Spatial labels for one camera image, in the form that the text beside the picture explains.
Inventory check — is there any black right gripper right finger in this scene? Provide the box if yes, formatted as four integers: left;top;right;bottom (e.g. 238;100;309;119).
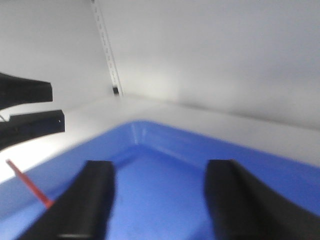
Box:
204;159;320;240

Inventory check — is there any red plastic spoon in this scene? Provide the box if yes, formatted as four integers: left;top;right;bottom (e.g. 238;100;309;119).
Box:
5;159;54;209

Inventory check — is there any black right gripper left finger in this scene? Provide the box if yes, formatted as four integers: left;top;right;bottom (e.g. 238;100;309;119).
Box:
18;160;116;240

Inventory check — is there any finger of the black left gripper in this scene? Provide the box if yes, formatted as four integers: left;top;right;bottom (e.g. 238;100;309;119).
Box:
0;72;53;110
0;110;65;150

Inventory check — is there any blue plastic tray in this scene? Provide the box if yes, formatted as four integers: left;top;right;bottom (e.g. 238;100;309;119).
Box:
0;121;320;240

